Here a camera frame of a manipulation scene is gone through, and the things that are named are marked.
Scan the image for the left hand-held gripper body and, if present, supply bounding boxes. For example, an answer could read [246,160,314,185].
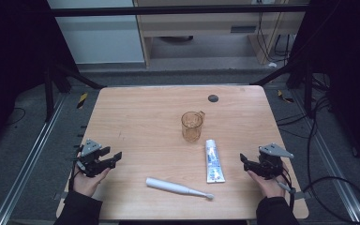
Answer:
[76,139,108,178]

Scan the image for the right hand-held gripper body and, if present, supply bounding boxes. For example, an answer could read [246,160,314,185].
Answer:
[254,142,294,180]

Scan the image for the white toothpaste tube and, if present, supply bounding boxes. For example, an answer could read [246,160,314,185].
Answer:
[204,139,226,185]

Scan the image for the white electric toothbrush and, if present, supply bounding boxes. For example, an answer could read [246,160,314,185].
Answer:
[145,176,216,201]

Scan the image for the clear amber plastic cup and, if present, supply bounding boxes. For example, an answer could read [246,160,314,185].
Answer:
[181,110,206,143]

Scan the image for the person's left hand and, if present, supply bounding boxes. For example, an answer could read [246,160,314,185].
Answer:
[72,167,111,198]

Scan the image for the person's right hand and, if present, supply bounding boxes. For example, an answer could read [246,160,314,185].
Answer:
[247,162,291,199]

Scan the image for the yellow black striped tape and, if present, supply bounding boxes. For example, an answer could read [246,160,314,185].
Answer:
[76,92,89,110]
[277,89,295,104]

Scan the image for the black metal stand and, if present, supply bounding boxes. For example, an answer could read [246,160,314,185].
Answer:
[42,60,107,124]
[249,57,315,119]

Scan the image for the white cabinet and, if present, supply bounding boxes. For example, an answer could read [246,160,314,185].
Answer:
[47,0,145,66]

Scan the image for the black curtain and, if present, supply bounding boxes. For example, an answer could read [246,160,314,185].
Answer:
[0,0,80,158]
[285,0,360,174]

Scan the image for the light wooden desk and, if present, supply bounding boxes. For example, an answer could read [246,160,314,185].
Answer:
[132,0,308,68]

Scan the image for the black horizontal bar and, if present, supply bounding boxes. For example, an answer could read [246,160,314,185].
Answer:
[51,4,309,18]

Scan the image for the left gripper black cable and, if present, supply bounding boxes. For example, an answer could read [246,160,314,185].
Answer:
[67,144,83,192]

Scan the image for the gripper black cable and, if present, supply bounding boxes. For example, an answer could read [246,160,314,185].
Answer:
[67,144,83,192]
[276,165,297,211]

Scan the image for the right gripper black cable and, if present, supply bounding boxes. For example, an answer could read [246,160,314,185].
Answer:
[276,165,297,211]

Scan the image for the black looped floor cable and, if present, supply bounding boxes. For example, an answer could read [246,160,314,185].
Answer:
[276,95,360,225]

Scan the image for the aluminium floor rail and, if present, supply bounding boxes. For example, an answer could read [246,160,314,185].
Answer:
[0,93,68,225]
[290,90,360,225]

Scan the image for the thin black floor cable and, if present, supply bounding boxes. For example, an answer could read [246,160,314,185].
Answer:
[5,107,27,128]

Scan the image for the hanging black desk cables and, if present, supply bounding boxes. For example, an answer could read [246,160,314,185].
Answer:
[255,11,295,64]

